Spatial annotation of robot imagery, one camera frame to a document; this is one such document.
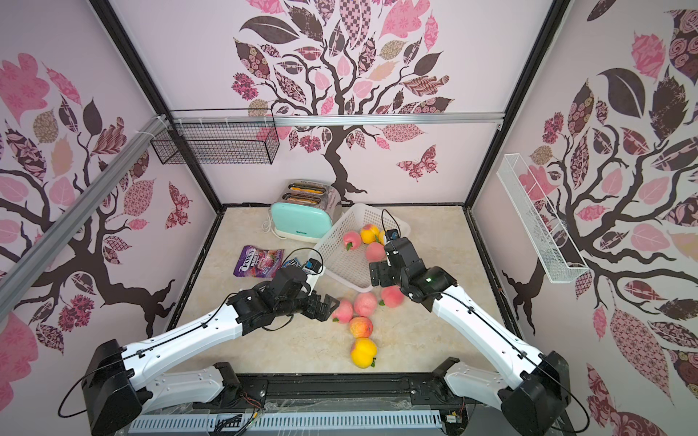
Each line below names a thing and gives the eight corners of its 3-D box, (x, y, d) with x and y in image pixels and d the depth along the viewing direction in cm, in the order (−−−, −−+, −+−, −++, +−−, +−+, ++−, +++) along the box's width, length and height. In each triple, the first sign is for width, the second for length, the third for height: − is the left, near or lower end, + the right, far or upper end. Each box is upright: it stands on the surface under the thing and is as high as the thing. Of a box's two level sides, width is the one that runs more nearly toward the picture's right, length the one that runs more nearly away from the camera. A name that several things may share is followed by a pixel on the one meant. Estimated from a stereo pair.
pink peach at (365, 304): (351, 312, 91) (350, 301, 84) (364, 299, 94) (365, 287, 87) (363, 324, 88) (364, 313, 82) (377, 310, 91) (378, 299, 85)
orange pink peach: (349, 339, 84) (349, 334, 81) (349, 322, 88) (349, 316, 84) (372, 339, 84) (373, 334, 81) (372, 322, 88) (372, 316, 84)
